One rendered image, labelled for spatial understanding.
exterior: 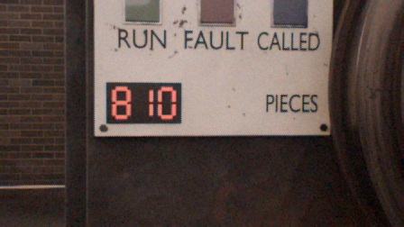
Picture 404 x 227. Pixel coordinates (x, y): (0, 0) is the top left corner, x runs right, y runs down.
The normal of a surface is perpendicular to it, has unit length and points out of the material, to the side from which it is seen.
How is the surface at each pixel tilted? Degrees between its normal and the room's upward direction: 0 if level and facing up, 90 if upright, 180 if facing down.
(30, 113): 90
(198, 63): 90
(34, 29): 90
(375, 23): 90
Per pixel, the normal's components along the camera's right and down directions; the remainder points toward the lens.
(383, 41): 0.14, 0.05
